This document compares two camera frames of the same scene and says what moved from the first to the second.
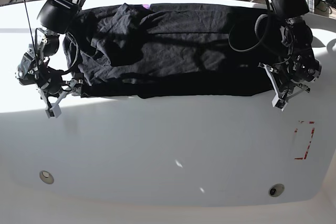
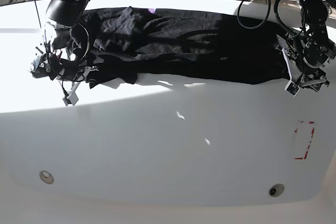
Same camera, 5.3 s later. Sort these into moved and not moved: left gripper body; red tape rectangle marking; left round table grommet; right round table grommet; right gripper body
Moved: left gripper body; right gripper body
Not moved: left round table grommet; red tape rectangle marking; right round table grommet
